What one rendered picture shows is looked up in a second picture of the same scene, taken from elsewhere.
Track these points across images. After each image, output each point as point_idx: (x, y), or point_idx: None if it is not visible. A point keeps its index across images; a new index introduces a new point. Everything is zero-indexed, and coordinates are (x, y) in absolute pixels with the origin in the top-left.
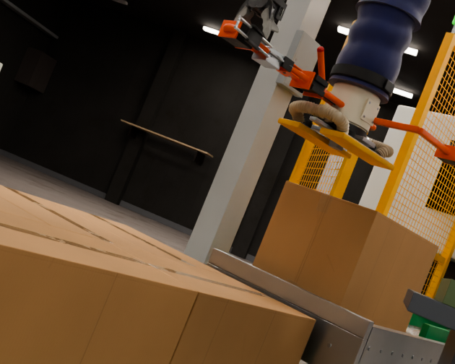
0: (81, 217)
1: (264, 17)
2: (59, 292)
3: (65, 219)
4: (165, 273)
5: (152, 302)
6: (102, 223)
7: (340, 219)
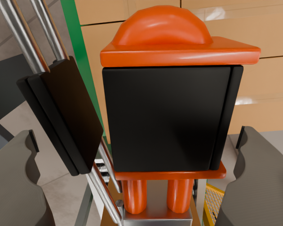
0: (269, 54)
1: (7, 189)
2: None
3: (232, 4)
4: (114, 23)
5: None
6: (267, 78)
7: None
